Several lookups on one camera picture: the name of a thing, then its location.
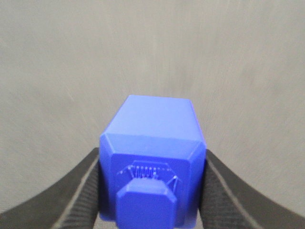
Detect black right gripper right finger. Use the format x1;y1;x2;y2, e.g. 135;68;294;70
199;150;305;229

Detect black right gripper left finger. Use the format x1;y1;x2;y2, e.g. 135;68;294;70
0;148;99;229

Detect blue plastic parts box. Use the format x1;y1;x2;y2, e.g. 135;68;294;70
99;95;206;229

